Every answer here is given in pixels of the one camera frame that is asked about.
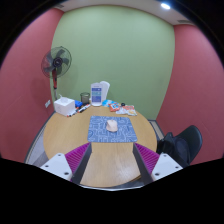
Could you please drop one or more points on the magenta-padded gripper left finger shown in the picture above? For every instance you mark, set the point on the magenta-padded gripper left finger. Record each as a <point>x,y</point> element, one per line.
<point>56,165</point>

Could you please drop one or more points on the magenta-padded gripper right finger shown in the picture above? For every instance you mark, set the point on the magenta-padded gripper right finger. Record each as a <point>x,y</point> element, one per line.
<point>166,164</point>

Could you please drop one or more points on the beige computer mouse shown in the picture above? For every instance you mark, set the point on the beige computer mouse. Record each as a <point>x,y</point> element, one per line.
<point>112,126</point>

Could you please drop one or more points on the blue patterned mouse pad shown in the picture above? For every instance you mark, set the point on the blue patterned mouse pad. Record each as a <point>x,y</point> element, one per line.
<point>126,131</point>

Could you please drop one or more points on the black backpack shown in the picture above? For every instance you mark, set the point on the black backpack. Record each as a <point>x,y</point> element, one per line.
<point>171,148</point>

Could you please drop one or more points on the black office chair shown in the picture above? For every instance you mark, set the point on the black office chair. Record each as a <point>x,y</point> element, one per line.
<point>191,140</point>

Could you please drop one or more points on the red-capped whiteboard marker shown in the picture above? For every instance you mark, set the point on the red-capped whiteboard marker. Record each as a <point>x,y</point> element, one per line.
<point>72,113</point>

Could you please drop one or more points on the white tissue box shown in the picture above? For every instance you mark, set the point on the white tissue box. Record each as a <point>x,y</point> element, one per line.
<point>64,106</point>

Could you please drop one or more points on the black whiteboard marker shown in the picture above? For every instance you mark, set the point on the black whiteboard marker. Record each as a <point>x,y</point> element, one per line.
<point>84,108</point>

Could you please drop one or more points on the blue whiteboard eraser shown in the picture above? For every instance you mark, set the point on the blue whiteboard eraser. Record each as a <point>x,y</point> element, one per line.
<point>78,104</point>

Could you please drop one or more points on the white and orange snack packet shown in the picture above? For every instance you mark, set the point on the white and orange snack packet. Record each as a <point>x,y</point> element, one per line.
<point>128,110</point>

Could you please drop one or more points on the dark mesh pen cup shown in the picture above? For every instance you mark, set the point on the dark mesh pen cup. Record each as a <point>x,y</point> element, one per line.
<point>85,98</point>

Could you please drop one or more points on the light blue snack packet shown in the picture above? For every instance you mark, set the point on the light blue snack packet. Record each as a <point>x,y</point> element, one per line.
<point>105,102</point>

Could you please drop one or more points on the blue-printed acrylic sign stand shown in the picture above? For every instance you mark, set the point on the blue-printed acrylic sign stand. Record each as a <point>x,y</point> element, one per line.
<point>96,95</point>

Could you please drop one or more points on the blank white acrylic stand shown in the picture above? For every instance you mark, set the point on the blank white acrylic stand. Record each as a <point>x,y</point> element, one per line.
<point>105,89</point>

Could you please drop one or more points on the black standing fan, red pole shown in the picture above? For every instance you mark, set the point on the black standing fan, red pole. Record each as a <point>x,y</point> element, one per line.
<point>56,61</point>

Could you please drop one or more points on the round ceiling light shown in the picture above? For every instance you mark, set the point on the round ceiling light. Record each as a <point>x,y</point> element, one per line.
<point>165,6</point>

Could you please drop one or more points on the white wall outlet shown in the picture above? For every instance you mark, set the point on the white wall outlet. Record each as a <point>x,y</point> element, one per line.
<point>47,103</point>

